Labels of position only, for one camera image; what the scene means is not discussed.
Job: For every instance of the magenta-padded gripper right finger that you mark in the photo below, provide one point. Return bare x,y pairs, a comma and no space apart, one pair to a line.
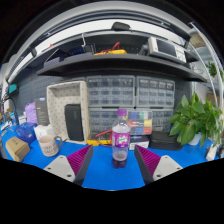
165,166

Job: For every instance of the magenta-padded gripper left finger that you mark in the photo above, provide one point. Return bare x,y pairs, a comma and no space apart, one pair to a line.
60,166

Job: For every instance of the purple-labelled clear drink bottle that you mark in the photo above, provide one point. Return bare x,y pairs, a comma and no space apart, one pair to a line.
120,138

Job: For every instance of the beige patterned mug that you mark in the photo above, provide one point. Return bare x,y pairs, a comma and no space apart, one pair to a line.
48,146

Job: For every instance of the black zip case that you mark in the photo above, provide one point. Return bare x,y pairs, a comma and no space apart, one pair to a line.
165,140

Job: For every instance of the black and white box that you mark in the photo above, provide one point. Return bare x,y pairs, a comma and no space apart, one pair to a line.
139,142

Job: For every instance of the white carton box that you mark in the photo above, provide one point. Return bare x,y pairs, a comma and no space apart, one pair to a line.
43,130

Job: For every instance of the yellow multimeter with red leads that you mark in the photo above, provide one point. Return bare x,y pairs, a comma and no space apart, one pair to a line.
95,140

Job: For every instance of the brown cardboard box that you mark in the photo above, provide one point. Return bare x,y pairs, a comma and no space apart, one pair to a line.
16,149

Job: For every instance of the grey small-parts drawer cabinet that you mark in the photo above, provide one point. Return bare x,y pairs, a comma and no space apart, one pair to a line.
101,120
155,92
162,119
110,91

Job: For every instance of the green potted plant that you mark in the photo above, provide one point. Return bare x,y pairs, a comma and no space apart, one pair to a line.
193,120

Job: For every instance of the beige dotted storage tray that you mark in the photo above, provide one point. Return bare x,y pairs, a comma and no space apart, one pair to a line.
56,110

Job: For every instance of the dark grey flat box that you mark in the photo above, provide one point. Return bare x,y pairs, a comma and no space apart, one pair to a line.
42,111

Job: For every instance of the purple plastic bag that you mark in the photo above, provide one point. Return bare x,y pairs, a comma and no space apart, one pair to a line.
31,113

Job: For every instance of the teal small object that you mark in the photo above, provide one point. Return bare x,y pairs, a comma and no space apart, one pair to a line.
13,88

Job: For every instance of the dark wall shelf unit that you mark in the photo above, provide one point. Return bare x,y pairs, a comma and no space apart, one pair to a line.
116,61

